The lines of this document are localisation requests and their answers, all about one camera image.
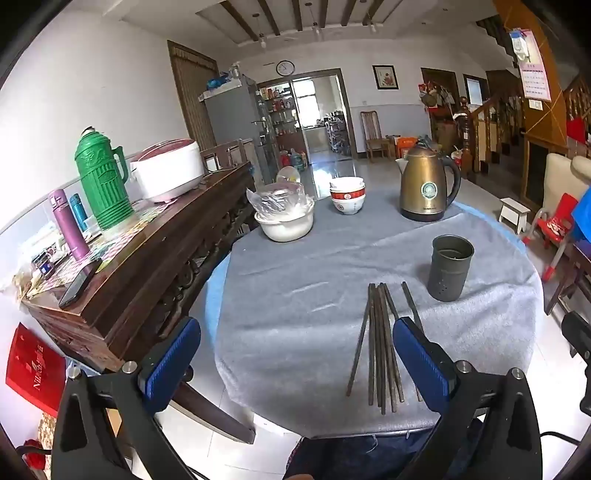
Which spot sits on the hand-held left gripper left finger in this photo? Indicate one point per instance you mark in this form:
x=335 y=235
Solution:
x=173 y=364

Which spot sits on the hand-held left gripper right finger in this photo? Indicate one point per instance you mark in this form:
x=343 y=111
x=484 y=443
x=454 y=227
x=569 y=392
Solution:
x=418 y=364

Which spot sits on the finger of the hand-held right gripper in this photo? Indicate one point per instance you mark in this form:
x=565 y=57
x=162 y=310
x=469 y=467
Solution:
x=578 y=334

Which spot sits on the bundle of dark chopsticks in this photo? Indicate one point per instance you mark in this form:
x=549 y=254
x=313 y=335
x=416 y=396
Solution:
x=381 y=346

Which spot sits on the dark grey chopstick holder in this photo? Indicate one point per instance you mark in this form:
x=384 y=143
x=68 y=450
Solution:
x=450 y=277

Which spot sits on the dark wooden side table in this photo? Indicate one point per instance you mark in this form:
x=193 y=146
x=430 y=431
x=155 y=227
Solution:
x=575 y=272

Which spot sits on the light blue table cover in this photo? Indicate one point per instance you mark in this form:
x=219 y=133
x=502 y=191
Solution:
x=216 y=295

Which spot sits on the carved dark wooden sideboard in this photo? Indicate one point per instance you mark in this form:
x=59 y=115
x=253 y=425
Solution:
x=152 y=277

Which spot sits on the person's denim trousers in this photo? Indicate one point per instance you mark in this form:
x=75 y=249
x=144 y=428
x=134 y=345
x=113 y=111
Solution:
x=360 y=457

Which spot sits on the red plastic child chair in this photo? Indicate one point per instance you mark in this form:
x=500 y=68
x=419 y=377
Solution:
x=556 y=221

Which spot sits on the blue cloth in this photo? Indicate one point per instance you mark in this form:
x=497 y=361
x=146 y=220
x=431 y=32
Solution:
x=584 y=214

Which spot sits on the black smartphone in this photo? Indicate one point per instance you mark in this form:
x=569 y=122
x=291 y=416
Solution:
x=81 y=284

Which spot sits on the grey tablecloth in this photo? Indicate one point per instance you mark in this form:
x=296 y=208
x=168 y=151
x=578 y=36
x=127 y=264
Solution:
x=300 y=300

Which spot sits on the small white stool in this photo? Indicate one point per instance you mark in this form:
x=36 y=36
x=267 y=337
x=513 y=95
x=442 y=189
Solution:
x=513 y=213

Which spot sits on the red gift bag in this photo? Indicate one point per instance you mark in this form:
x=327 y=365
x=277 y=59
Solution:
x=34 y=369

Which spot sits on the beige armchair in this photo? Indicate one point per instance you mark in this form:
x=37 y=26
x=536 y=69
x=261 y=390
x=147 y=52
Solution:
x=561 y=180

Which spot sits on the purple thermos bottle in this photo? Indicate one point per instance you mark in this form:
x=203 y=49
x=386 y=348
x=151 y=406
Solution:
x=71 y=226

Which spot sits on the white bowl red emblem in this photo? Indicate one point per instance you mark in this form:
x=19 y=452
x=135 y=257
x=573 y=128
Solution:
x=348 y=206

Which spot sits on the white plastic pot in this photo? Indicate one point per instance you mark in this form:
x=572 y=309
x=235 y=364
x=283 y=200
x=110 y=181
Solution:
x=284 y=228

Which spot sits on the gold electric kettle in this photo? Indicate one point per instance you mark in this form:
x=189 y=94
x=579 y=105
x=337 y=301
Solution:
x=427 y=189

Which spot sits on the teal bottle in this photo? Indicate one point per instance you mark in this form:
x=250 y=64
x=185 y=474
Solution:
x=79 y=212

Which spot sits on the red banded white bowl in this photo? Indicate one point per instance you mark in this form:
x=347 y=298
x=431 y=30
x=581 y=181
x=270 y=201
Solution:
x=348 y=194

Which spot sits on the white rice cooker pink lid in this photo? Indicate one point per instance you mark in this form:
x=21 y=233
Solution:
x=168 y=173

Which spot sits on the green thermos jug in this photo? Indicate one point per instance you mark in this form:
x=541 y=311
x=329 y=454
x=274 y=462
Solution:
x=104 y=184

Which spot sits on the wooden chair back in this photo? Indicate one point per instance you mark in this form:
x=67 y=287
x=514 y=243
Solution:
x=226 y=154

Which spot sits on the orange box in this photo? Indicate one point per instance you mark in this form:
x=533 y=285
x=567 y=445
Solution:
x=407 y=145

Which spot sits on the small white fan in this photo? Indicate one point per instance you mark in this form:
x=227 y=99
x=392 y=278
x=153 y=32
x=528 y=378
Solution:
x=288 y=175

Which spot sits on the wooden stair railing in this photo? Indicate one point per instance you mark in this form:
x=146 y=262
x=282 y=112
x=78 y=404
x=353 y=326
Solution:
x=480 y=124

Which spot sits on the wooden dining chair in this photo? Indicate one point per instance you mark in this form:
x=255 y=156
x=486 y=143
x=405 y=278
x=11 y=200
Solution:
x=373 y=134

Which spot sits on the blue water jug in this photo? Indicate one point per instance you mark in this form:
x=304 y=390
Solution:
x=298 y=159

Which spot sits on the grey refrigerator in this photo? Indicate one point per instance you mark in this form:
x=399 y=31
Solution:
x=231 y=124

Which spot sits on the glass display shelf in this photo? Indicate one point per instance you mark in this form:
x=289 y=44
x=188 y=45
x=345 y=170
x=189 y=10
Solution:
x=277 y=115

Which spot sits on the brown wooden door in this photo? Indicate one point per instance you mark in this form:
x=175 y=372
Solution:
x=194 y=92

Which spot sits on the pink wall calendar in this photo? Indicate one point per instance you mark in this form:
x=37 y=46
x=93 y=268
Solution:
x=533 y=69

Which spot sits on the framed wall picture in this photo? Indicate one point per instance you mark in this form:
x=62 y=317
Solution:
x=385 y=77

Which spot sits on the round wall clock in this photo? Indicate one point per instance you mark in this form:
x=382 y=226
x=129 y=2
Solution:
x=285 y=68

